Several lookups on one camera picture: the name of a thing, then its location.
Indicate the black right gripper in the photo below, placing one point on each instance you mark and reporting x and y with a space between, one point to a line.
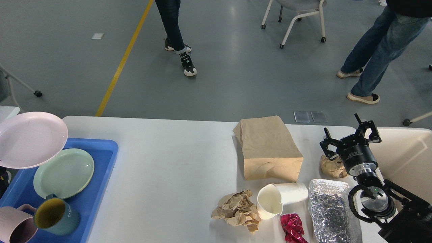
354 149

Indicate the teal mug yellow inside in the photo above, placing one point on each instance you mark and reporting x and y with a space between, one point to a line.
56 216

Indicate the pink plate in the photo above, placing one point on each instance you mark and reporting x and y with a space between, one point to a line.
30 139

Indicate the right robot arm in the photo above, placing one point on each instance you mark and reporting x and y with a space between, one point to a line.
402 216

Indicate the small crumpled brown paper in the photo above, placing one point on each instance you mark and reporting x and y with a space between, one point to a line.
333 168

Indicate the beige plastic bin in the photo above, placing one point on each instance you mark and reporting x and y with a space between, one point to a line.
405 158

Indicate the chair caster right edge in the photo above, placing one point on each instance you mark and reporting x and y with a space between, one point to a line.
408 122

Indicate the silver foil bag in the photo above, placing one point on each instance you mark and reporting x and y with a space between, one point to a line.
333 221

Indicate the brown paper bag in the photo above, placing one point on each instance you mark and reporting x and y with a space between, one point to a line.
268 148

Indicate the person in blue jeans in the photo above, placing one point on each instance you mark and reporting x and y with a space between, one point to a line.
394 29

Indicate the white paper cup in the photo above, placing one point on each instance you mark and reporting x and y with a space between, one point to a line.
272 197

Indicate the red foil wrapper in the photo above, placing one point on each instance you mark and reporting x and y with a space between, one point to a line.
293 228

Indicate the crumpled brown paper ball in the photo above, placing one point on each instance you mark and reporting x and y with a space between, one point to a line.
238 210

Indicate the person in black pants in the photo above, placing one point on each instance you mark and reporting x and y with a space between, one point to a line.
169 12

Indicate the light green plate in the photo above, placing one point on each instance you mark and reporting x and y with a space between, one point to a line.
65 175

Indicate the pink mug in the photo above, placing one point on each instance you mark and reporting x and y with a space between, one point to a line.
17 226

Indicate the white side table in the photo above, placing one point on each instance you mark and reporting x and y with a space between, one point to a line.
8 112

